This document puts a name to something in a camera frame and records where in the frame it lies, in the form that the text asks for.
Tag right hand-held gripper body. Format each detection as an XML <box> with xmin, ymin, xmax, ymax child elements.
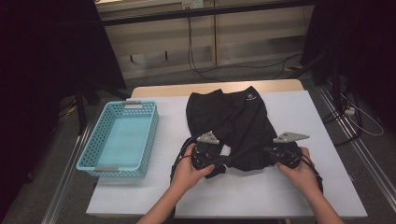
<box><xmin>268</xmin><ymin>132</ymin><xmax>310</xmax><ymax>170</ymax></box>

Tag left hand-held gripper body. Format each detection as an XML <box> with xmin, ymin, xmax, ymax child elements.
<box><xmin>190</xmin><ymin>131</ymin><xmax>225</xmax><ymax>171</ymax></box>

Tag black shorts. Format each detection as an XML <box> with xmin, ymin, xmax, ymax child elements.
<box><xmin>185</xmin><ymin>86</ymin><xmax>279</xmax><ymax>179</ymax></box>

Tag light blue plastic basket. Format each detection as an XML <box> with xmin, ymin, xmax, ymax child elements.
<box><xmin>77</xmin><ymin>99</ymin><xmax>161</xmax><ymax>179</ymax></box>

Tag person's left hand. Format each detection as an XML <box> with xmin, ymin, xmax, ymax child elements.
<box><xmin>171</xmin><ymin>143</ymin><xmax>216</xmax><ymax>194</ymax></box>

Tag person's right hand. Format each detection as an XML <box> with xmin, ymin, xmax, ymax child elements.
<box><xmin>276</xmin><ymin>147</ymin><xmax>321</xmax><ymax>195</ymax></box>

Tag white table cover board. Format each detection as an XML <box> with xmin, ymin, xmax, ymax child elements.
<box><xmin>86</xmin><ymin>90</ymin><xmax>368</xmax><ymax>218</ymax></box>

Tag wooden table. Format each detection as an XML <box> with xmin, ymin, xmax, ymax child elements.
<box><xmin>130</xmin><ymin>78</ymin><xmax>305</xmax><ymax>99</ymax></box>

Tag beige low cabinet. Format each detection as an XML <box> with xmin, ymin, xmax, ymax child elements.
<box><xmin>95</xmin><ymin>0</ymin><xmax>316</xmax><ymax>80</ymax></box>

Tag narrow black curtain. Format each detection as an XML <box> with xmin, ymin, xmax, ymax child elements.
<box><xmin>300</xmin><ymin>0</ymin><xmax>396</xmax><ymax>132</ymax></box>

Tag black stand with slanted legs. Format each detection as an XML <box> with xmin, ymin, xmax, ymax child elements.
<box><xmin>74</xmin><ymin>78</ymin><xmax>132</xmax><ymax>135</ymax></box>

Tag black horizontal bar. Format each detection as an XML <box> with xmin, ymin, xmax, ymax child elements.
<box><xmin>101</xmin><ymin>0</ymin><xmax>316</xmax><ymax>27</ymax></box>

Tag wide black curtain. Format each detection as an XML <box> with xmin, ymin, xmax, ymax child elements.
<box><xmin>0</xmin><ymin>0</ymin><xmax>128</xmax><ymax>218</ymax></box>

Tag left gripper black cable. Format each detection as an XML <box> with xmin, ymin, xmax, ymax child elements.
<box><xmin>169</xmin><ymin>136</ymin><xmax>196</xmax><ymax>224</ymax></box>

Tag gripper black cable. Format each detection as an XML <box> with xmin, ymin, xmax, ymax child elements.
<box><xmin>298</xmin><ymin>153</ymin><xmax>324</xmax><ymax>194</ymax></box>
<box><xmin>169</xmin><ymin>136</ymin><xmax>196</xmax><ymax>224</ymax></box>

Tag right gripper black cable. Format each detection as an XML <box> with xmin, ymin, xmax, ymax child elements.
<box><xmin>298</xmin><ymin>153</ymin><xmax>324</xmax><ymax>194</ymax></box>

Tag black floor cable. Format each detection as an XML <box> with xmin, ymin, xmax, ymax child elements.
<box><xmin>321</xmin><ymin>90</ymin><xmax>364</xmax><ymax>147</ymax></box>

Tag black stand with upright post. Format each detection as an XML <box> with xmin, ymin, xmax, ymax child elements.
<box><xmin>288</xmin><ymin>50</ymin><xmax>343</xmax><ymax>110</ymax></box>

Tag long metal floor rail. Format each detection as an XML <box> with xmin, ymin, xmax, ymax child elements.
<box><xmin>317</xmin><ymin>87</ymin><xmax>396</xmax><ymax>213</ymax></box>

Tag thin white cable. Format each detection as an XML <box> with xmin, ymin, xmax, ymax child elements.
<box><xmin>340</xmin><ymin>92</ymin><xmax>385</xmax><ymax>137</ymax></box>

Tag hanging black cable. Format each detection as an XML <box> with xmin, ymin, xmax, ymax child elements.
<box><xmin>186</xmin><ymin>15</ymin><xmax>304</xmax><ymax>83</ymax></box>

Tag white wall socket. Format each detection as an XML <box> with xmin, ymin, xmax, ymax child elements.
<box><xmin>181</xmin><ymin>0</ymin><xmax>205</xmax><ymax>9</ymax></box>

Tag short metal floor rail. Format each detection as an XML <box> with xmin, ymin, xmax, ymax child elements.
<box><xmin>41</xmin><ymin>124</ymin><xmax>92</xmax><ymax>224</ymax></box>

